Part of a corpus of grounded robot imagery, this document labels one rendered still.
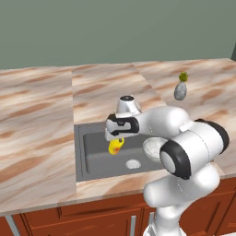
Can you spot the chrome tap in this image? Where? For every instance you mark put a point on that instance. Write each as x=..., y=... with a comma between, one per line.
x=126, y=107

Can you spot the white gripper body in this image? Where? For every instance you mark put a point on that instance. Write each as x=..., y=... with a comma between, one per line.
x=113, y=135

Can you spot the grey sink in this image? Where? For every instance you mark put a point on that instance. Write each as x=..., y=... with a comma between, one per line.
x=98, y=153

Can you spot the grey vase with green plant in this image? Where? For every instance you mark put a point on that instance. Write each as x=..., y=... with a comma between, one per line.
x=180, y=90

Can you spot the yellow cup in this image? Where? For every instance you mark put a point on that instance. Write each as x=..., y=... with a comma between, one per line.
x=115, y=148

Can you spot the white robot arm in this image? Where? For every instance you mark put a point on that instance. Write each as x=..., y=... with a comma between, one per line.
x=190, y=144

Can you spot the white bowl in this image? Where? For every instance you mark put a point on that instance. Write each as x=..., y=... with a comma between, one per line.
x=152, y=149

